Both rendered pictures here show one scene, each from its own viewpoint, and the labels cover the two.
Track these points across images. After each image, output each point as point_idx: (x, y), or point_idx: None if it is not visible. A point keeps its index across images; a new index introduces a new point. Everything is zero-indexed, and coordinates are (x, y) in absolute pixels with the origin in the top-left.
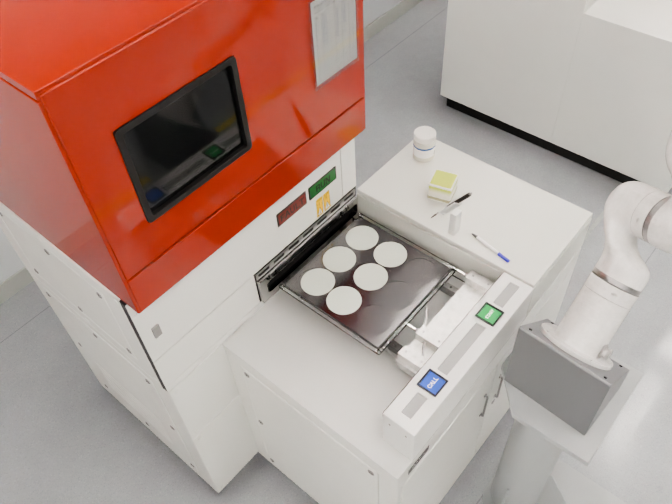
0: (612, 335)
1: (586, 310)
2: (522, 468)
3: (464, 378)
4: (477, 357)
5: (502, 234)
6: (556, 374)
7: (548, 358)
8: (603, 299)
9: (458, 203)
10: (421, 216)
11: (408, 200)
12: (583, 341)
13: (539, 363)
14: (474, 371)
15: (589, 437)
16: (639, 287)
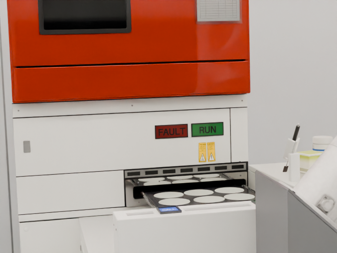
0: (336, 186)
1: (317, 159)
2: None
3: (201, 222)
4: (222, 211)
5: None
6: (270, 215)
7: (266, 195)
8: (331, 146)
9: (292, 140)
10: (279, 174)
11: (279, 170)
12: (303, 184)
13: (264, 211)
14: (221, 235)
15: None
16: None
